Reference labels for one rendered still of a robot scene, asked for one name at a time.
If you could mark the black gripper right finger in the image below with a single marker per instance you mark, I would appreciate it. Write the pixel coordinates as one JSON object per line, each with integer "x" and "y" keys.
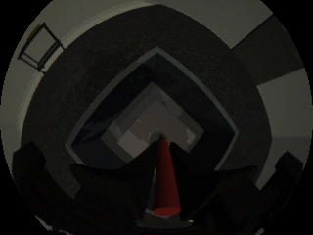
{"x": 197, "y": 183}

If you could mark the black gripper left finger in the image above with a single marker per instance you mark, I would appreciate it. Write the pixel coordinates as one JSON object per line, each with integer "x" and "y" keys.
{"x": 130, "y": 183}

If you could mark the dark red peg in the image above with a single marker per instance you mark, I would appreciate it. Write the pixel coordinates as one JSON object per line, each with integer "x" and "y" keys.
{"x": 166, "y": 197}

